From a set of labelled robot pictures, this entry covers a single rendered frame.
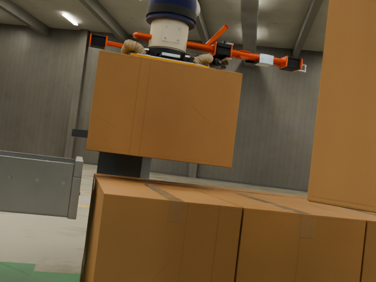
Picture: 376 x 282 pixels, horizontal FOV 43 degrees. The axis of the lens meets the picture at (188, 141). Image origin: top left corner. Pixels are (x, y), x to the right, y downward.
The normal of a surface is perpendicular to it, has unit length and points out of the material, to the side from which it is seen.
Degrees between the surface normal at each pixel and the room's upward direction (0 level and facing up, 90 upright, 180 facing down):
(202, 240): 90
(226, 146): 90
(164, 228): 90
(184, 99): 90
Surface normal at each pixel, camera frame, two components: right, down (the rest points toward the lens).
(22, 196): 0.22, -0.01
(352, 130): -0.77, -0.12
